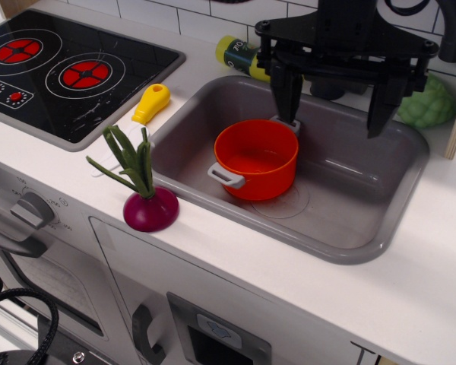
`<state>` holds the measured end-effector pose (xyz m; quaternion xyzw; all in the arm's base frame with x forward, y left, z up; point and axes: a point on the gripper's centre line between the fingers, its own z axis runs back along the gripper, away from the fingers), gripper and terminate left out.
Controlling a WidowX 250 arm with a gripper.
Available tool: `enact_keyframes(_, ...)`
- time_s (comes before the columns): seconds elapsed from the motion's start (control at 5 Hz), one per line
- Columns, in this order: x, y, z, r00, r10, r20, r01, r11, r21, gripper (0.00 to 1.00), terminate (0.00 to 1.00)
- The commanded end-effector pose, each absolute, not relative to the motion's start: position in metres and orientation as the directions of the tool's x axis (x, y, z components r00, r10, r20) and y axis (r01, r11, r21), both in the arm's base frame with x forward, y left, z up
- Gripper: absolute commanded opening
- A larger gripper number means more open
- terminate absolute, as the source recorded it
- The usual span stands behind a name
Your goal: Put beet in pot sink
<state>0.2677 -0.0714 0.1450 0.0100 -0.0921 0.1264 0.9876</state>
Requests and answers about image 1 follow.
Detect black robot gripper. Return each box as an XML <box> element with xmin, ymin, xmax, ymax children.
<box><xmin>255</xmin><ymin>1</ymin><xmax>439</xmax><ymax>138</ymax></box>

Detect purple toy beet green leaves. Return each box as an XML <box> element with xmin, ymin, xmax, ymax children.
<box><xmin>87</xmin><ymin>125</ymin><xmax>179</xmax><ymax>232</ymax></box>

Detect grey plastic sink basin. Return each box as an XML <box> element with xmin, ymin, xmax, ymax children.
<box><xmin>151</xmin><ymin>76</ymin><xmax>429</xmax><ymax>265</ymax></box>

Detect black toy faucet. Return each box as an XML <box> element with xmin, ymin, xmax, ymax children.
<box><xmin>305</xmin><ymin>1</ymin><xmax>456</xmax><ymax>87</ymax></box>

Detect green toy artichoke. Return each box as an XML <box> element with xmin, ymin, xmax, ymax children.
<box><xmin>397</xmin><ymin>74</ymin><xmax>456</xmax><ymax>129</ymax></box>

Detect yellow toy oil bottle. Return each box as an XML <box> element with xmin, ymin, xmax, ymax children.
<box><xmin>215</xmin><ymin>35</ymin><xmax>271</xmax><ymax>84</ymax></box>

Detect black toy stovetop red burners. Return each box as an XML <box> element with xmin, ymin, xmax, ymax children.
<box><xmin>0</xmin><ymin>10</ymin><xmax>185</xmax><ymax>152</ymax></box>

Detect grey dishwasher control panel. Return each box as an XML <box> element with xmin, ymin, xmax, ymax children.
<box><xmin>166</xmin><ymin>292</ymin><xmax>272</xmax><ymax>365</ymax></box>

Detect grey oven knob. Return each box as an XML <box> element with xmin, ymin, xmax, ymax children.
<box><xmin>10</xmin><ymin>192</ymin><xmax>55</xmax><ymax>230</ymax></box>

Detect orange toy pot grey handles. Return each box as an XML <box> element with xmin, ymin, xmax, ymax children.
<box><xmin>207</xmin><ymin>119</ymin><xmax>299</xmax><ymax>201</ymax></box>

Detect toy knife yellow handle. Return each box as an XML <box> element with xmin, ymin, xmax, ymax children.
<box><xmin>90</xmin><ymin>84</ymin><xmax>170</xmax><ymax>177</ymax></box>

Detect dark grey cabinet handle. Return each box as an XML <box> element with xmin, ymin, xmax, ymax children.
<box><xmin>131</xmin><ymin>304</ymin><xmax>166</xmax><ymax>365</ymax></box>

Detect grey oven door handle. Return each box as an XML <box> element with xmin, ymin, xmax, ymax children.
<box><xmin>0</xmin><ymin>233</ymin><xmax>48</xmax><ymax>258</ymax></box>

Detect black braided cable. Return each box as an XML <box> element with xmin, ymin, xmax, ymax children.
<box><xmin>0</xmin><ymin>287</ymin><xmax>60</xmax><ymax>365</ymax></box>

